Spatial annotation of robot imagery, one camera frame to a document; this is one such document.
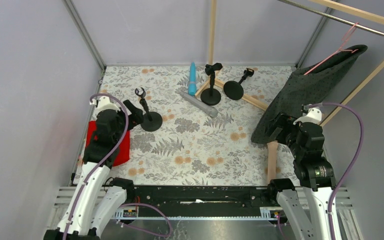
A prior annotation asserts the black mic stand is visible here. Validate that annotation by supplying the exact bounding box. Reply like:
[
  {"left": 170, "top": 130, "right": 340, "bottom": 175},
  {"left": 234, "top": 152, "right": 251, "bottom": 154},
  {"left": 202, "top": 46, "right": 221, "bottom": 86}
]
[
  {"left": 134, "top": 87, "right": 163, "bottom": 132},
  {"left": 200, "top": 62, "right": 223, "bottom": 106},
  {"left": 223, "top": 68, "right": 255, "bottom": 101}
]

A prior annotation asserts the beige microphone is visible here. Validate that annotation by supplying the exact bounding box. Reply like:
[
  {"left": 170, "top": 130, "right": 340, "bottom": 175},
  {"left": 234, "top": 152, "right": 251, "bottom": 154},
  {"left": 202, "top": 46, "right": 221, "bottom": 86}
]
[{"left": 267, "top": 141, "right": 279, "bottom": 183}]

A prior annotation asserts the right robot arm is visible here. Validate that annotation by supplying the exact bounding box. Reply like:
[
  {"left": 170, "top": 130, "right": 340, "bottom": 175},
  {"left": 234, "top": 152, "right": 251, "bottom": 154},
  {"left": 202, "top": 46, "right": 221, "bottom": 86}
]
[{"left": 267, "top": 113, "right": 342, "bottom": 240}]

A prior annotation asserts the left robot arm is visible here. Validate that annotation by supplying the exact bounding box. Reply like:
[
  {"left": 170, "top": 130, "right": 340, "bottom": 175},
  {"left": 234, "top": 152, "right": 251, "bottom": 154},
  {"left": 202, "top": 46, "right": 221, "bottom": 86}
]
[{"left": 43, "top": 96, "right": 144, "bottom": 240}]

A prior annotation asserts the black mic stand tipped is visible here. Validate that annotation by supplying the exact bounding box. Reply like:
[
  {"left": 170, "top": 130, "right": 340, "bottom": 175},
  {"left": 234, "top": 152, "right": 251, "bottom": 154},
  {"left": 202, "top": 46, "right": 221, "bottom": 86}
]
[{"left": 223, "top": 68, "right": 255, "bottom": 101}]

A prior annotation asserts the red folded shirt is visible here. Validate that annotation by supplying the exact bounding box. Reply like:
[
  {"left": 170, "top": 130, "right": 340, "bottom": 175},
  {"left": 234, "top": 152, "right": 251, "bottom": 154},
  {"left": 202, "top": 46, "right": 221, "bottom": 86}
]
[{"left": 85, "top": 120, "right": 130, "bottom": 167}]

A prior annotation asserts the dark dotted hanging cloth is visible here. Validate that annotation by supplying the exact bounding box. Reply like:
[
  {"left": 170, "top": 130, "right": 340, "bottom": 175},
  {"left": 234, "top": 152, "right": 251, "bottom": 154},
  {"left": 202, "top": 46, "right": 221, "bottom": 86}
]
[{"left": 250, "top": 44, "right": 368, "bottom": 144}]

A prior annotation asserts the grey microphone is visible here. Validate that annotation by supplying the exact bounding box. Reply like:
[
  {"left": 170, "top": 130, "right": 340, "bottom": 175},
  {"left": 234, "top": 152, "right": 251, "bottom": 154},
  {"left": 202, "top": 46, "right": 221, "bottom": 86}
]
[{"left": 179, "top": 91, "right": 219, "bottom": 118}]

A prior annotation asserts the floral table mat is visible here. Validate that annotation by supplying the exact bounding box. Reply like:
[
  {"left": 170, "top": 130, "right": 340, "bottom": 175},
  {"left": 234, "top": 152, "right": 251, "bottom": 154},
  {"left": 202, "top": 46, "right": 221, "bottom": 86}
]
[{"left": 73, "top": 65, "right": 301, "bottom": 186}]

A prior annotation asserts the blue microphone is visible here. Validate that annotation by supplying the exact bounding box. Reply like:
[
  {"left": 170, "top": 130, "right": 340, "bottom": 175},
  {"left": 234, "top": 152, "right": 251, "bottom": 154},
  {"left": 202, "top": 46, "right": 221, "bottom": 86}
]
[{"left": 187, "top": 62, "right": 197, "bottom": 96}]

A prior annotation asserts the wooden clothes rack frame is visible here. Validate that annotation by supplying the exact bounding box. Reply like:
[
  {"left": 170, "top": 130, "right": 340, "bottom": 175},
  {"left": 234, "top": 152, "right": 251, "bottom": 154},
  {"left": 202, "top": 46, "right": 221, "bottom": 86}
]
[{"left": 195, "top": 0, "right": 384, "bottom": 127}]

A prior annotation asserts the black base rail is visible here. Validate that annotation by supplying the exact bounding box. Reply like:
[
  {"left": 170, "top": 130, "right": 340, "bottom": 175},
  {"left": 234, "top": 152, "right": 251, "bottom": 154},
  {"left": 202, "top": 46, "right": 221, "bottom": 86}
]
[{"left": 126, "top": 185, "right": 278, "bottom": 219}]

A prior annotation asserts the pink wire hanger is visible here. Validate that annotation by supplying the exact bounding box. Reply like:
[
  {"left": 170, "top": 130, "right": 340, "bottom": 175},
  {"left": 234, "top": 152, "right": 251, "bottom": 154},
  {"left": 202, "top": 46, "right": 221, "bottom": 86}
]
[{"left": 303, "top": 22, "right": 359, "bottom": 76}]

